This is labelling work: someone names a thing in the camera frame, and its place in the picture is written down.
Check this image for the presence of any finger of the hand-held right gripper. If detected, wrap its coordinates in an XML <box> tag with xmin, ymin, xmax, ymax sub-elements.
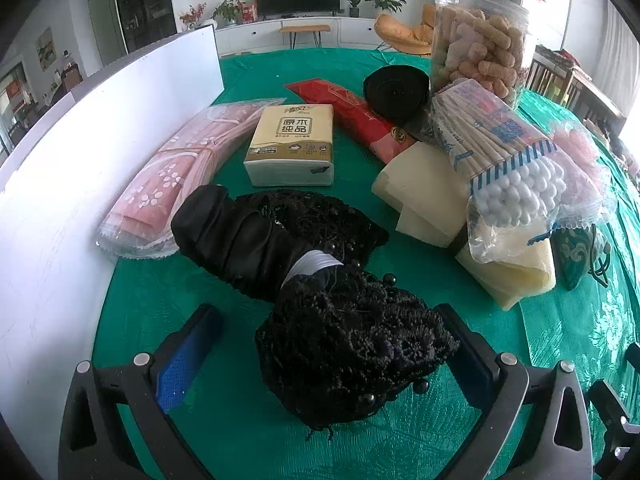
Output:
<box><xmin>587</xmin><ymin>379</ymin><xmax>640</xmax><ymax>480</ymax></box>

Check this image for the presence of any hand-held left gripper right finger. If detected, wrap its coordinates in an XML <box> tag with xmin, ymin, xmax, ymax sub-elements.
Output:
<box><xmin>432</xmin><ymin>303</ymin><xmax>593</xmax><ymax>480</ymax></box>

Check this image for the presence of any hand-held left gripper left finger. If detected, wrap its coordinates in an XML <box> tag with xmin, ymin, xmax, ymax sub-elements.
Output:
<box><xmin>58</xmin><ymin>303</ymin><xmax>223</xmax><ymax>480</ymax></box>

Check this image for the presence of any black lace folding umbrella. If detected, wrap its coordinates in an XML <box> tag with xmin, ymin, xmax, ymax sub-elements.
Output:
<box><xmin>234</xmin><ymin>190</ymin><xmax>462</xmax><ymax>442</ymax></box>

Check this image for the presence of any pale yellow cloth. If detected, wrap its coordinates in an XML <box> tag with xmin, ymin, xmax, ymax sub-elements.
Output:
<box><xmin>371</xmin><ymin>142</ymin><xmax>557</xmax><ymax>311</ymax></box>

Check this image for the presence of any green patterned pouch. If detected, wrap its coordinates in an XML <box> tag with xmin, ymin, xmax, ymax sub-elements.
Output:
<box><xmin>552</xmin><ymin>225</ymin><xmax>613</xmax><ymax>291</ymax></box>

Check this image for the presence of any pink floral packet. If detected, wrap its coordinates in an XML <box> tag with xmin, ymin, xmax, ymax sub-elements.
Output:
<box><xmin>96</xmin><ymin>98</ymin><xmax>281</xmax><ymax>261</ymax></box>

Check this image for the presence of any white board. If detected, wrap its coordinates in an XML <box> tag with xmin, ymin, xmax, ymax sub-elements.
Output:
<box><xmin>0</xmin><ymin>24</ymin><xmax>224</xmax><ymax>461</ymax></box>

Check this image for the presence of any cotton swabs bag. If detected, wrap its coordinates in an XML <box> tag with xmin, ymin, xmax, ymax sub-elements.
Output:
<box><xmin>430</xmin><ymin>78</ymin><xmax>568</xmax><ymax>266</ymax></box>

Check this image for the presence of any pink mesh bath pouf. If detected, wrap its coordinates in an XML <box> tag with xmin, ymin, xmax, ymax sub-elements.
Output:
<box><xmin>547</xmin><ymin>120</ymin><xmax>613</xmax><ymax>226</ymax></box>

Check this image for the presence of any green tablecloth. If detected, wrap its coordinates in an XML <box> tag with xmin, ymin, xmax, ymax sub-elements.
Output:
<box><xmin>92</xmin><ymin>47</ymin><xmax>640</xmax><ymax>480</ymax></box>

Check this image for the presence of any yellow tissue pack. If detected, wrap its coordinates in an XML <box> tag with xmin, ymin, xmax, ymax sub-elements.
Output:
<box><xmin>243</xmin><ymin>104</ymin><xmax>336</xmax><ymax>187</ymax></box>

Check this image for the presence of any red plastic packet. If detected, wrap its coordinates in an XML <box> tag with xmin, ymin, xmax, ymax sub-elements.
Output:
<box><xmin>284</xmin><ymin>78</ymin><xmax>417</xmax><ymax>165</ymax></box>

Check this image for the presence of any black garbage bag roll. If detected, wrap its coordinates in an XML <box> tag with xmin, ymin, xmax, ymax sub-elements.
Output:
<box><xmin>363</xmin><ymin>66</ymin><xmax>432</xmax><ymax>128</ymax></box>

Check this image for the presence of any wooden chair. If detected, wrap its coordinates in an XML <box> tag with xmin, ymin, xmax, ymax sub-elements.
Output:
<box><xmin>525</xmin><ymin>45</ymin><xmax>626</xmax><ymax>121</ymax></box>

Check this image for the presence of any clear snack jar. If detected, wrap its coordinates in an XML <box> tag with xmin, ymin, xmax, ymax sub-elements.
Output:
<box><xmin>429</xmin><ymin>0</ymin><xmax>531</xmax><ymax>111</ymax></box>

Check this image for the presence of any white television cabinet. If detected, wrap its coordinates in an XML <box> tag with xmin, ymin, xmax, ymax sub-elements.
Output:
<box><xmin>215</xmin><ymin>15</ymin><xmax>386</xmax><ymax>53</ymax></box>

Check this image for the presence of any orange lounge chair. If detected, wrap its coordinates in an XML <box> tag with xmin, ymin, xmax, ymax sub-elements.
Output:
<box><xmin>374</xmin><ymin>4</ymin><xmax>436</xmax><ymax>57</ymax></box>

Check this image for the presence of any white door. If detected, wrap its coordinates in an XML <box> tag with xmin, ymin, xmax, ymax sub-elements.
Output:
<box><xmin>88</xmin><ymin>0</ymin><xmax>123</xmax><ymax>66</ymax></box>

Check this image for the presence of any red flower plant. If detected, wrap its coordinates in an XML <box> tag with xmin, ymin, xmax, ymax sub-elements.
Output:
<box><xmin>179</xmin><ymin>4</ymin><xmax>208</xmax><ymax>30</ymax></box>

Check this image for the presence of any green potted plant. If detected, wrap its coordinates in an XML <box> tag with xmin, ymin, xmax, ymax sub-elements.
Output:
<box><xmin>212</xmin><ymin>0</ymin><xmax>243</xmax><ymax>26</ymax></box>

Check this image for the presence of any wooden bench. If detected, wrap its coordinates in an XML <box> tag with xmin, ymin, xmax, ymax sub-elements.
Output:
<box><xmin>279</xmin><ymin>24</ymin><xmax>332</xmax><ymax>50</ymax></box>

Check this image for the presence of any dark display cabinet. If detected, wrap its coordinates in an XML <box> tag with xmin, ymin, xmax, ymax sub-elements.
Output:
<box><xmin>112</xmin><ymin>0</ymin><xmax>178</xmax><ymax>53</ymax></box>

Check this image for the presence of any large leafy potted plant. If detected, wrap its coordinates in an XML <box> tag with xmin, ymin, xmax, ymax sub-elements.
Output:
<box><xmin>365</xmin><ymin>0</ymin><xmax>407</xmax><ymax>15</ymax></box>

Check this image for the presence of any framed wall painting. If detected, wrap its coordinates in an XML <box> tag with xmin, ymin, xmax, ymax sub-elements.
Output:
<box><xmin>36</xmin><ymin>27</ymin><xmax>55</xmax><ymax>71</ymax></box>

